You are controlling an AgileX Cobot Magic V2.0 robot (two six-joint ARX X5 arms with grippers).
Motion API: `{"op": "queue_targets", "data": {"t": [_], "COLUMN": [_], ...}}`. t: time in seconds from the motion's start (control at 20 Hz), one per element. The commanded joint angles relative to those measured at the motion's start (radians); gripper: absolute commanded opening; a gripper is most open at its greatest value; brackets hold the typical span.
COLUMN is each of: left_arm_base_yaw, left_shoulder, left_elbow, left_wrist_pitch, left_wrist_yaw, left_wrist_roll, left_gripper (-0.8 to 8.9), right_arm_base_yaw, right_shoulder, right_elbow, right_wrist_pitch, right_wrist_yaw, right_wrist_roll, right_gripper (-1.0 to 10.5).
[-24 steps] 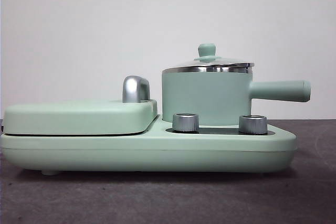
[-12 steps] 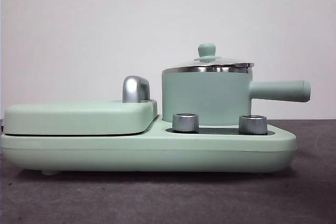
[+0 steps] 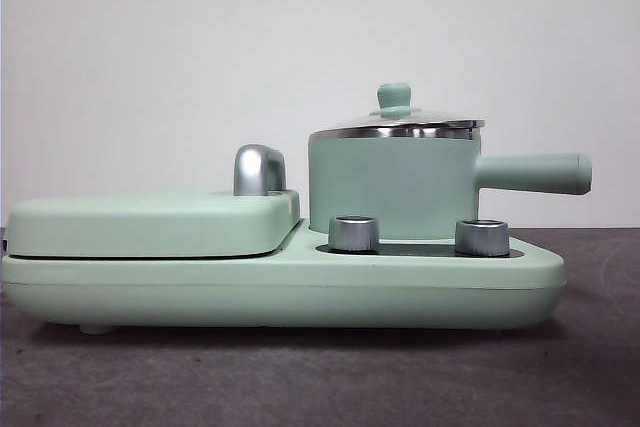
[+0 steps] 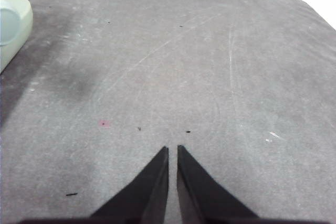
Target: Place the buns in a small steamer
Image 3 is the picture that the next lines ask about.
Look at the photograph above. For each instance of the glass pot lid green knob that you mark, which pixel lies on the glass pot lid green knob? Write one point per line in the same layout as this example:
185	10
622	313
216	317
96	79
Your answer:
394	97

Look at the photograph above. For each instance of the mint green breakfast machine base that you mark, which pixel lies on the mint green breakfast machine base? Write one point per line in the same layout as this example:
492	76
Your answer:
300	292

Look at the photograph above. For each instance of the silver control knob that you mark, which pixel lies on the silver control knob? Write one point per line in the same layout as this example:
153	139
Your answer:
481	238
352	234

